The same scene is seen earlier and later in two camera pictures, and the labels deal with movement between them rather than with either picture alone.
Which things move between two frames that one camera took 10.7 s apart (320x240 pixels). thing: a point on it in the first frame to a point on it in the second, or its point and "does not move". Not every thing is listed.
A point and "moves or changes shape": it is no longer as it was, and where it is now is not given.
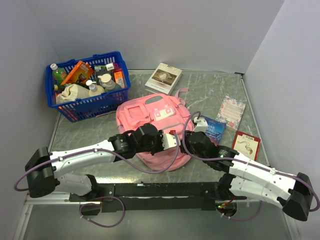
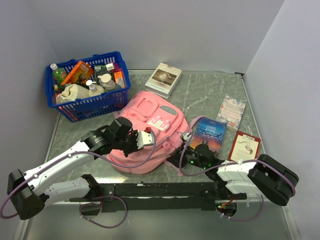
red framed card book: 247,145 does not move
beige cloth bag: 71,92 does not move
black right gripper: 187,133 to 175,158
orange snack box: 80,74 does not move
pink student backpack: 169,113 moves or changes shape
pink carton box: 118,75 does not move
